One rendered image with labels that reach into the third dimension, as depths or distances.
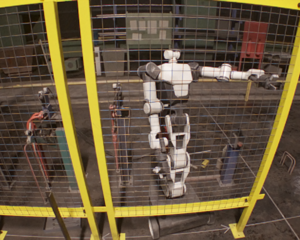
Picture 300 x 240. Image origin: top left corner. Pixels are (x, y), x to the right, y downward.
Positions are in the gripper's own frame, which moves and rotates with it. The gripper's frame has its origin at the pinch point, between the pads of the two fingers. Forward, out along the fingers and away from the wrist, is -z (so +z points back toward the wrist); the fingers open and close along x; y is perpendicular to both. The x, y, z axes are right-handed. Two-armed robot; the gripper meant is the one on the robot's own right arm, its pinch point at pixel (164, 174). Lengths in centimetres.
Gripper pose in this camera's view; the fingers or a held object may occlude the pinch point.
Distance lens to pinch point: 148.7
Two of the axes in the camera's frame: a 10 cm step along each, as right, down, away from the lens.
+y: 8.6, -1.2, 4.9
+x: 4.7, -1.7, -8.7
